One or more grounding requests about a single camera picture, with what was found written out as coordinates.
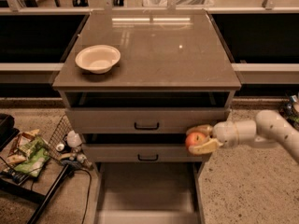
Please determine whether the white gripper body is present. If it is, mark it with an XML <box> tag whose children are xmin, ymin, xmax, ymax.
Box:
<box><xmin>213</xmin><ymin>121</ymin><xmax>238</xmax><ymax>147</ymax></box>

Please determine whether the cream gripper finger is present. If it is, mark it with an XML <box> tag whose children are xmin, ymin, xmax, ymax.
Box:
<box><xmin>186</xmin><ymin>124</ymin><xmax>213</xmax><ymax>136</ymax></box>
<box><xmin>188</xmin><ymin>138</ymin><xmax>223</xmax><ymax>155</ymax></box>

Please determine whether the red apple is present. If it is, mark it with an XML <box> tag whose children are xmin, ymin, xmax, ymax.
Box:
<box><xmin>185</xmin><ymin>132</ymin><xmax>207</xmax><ymax>149</ymax></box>

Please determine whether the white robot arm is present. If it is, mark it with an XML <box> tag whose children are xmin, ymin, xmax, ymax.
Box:
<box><xmin>185</xmin><ymin>110</ymin><xmax>299</xmax><ymax>163</ymax></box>

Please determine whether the open bottom drawer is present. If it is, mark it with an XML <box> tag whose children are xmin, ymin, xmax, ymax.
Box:
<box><xmin>94</xmin><ymin>162</ymin><xmax>206</xmax><ymax>224</ymax></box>

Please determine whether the grey drawer cabinet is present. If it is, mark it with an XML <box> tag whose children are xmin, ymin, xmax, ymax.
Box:
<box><xmin>51</xmin><ymin>9</ymin><xmax>242</xmax><ymax>173</ymax></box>

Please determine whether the white bowl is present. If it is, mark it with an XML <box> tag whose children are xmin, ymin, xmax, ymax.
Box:
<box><xmin>75</xmin><ymin>45</ymin><xmax>121</xmax><ymax>74</ymax></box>

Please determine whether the clear plastic bin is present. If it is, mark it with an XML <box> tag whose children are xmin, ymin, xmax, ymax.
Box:
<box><xmin>142</xmin><ymin>0</ymin><xmax>214</xmax><ymax>7</ymax></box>

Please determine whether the white plastic bottle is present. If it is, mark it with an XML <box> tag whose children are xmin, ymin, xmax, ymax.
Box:
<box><xmin>66</xmin><ymin>131</ymin><xmax>82</xmax><ymax>147</ymax></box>

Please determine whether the green snack bag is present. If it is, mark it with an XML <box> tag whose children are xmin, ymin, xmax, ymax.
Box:
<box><xmin>14</xmin><ymin>136</ymin><xmax>50</xmax><ymax>177</ymax></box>

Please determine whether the brown snack packet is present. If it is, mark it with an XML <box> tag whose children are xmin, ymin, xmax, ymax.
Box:
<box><xmin>7</xmin><ymin>129</ymin><xmax>39</xmax><ymax>165</ymax></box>

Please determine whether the top drawer with black handle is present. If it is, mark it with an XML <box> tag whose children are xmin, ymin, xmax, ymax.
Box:
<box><xmin>65</xmin><ymin>107</ymin><xmax>230</xmax><ymax>133</ymax></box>

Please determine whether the drawer with black handle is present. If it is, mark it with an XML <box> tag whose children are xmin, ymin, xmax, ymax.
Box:
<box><xmin>82</xmin><ymin>144</ymin><xmax>210</xmax><ymax>162</ymax></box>
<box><xmin>65</xmin><ymin>107</ymin><xmax>230</xmax><ymax>133</ymax></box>

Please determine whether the wire basket right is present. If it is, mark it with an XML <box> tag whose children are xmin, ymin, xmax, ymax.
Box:
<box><xmin>279</xmin><ymin>94</ymin><xmax>299</xmax><ymax>132</ymax></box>

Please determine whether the wire basket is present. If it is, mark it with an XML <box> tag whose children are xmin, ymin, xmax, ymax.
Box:
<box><xmin>279</xmin><ymin>94</ymin><xmax>299</xmax><ymax>132</ymax></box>
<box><xmin>48</xmin><ymin>115</ymin><xmax>72</xmax><ymax>161</ymax></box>

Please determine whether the middle drawer with black handle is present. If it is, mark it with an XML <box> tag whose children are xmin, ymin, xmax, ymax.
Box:
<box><xmin>82</xmin><ymin>144</ymin><xmax>210</xmax><ymax>162</ymax></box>

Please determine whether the black cable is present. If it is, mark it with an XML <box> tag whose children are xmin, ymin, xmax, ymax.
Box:
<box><xmin>73</xmin><ymin>167</ymin><xmax>93</xmax><ymax>224</ymax></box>

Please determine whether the wire basket left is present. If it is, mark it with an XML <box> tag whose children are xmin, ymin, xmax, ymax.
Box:
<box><xmin>48</xmin><ymin>115</ymin><xmax>72</xmax><ymax>161</ymax></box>

